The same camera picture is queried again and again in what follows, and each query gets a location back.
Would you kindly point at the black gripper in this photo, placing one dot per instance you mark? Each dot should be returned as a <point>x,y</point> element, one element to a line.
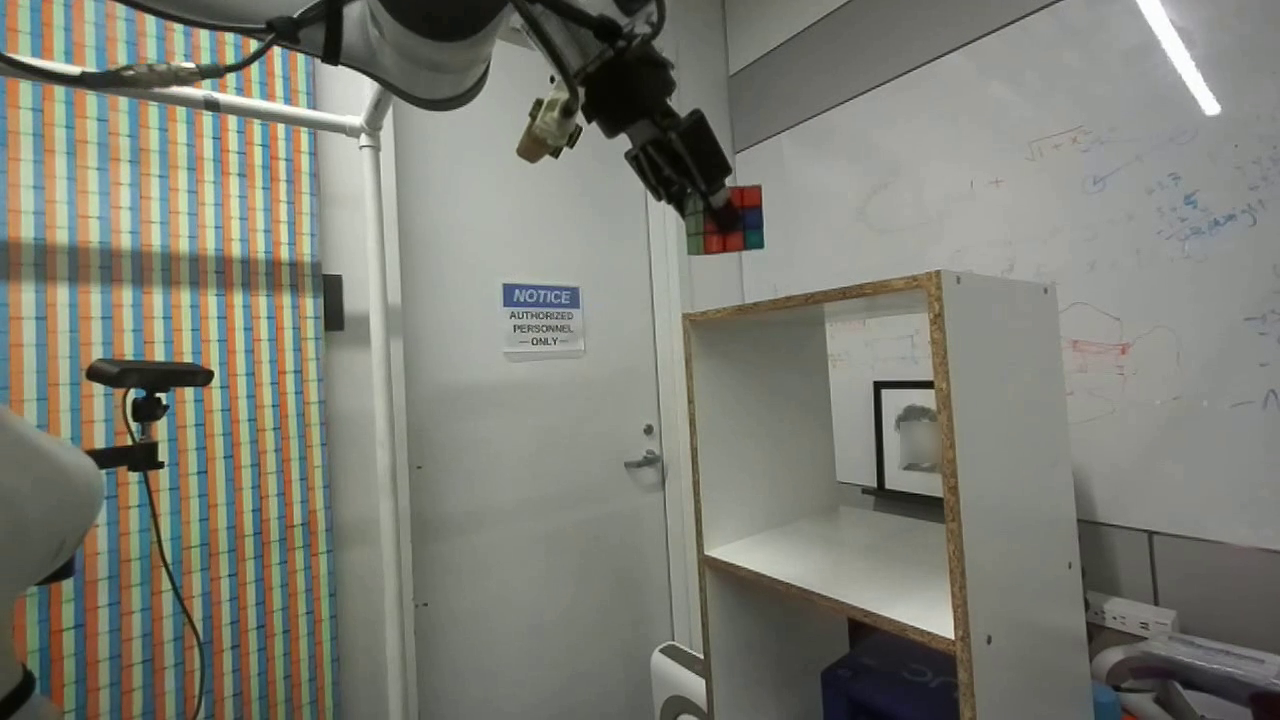
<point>673,155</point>

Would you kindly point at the multicolour rubix cube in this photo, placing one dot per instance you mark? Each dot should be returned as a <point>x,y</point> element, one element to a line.
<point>731,228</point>

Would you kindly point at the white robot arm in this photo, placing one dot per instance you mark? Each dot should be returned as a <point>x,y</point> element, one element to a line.
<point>438,52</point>

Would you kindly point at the blue notice sign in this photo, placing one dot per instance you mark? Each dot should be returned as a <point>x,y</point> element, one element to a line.
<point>540,318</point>

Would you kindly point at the framed portrait picture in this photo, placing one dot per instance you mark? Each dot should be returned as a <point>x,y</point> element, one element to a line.
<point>904,438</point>

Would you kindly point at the white shelf unit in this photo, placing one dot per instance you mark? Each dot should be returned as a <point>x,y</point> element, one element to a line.
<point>802,558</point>

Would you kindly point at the white whiteboard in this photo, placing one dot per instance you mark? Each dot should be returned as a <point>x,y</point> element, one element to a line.
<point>1065,149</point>

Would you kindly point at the white air purifier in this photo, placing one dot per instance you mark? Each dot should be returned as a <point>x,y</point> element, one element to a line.
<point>676,680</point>

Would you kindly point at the blue box on shelf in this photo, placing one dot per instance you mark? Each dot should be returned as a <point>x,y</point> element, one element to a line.
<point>891,680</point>

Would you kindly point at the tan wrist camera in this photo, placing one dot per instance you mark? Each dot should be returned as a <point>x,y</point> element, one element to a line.
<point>555,124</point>

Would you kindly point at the silver door handle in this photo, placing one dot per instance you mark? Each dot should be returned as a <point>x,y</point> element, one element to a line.
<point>644,463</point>

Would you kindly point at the black camera on stand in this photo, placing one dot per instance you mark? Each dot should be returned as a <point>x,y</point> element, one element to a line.
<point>146,388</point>

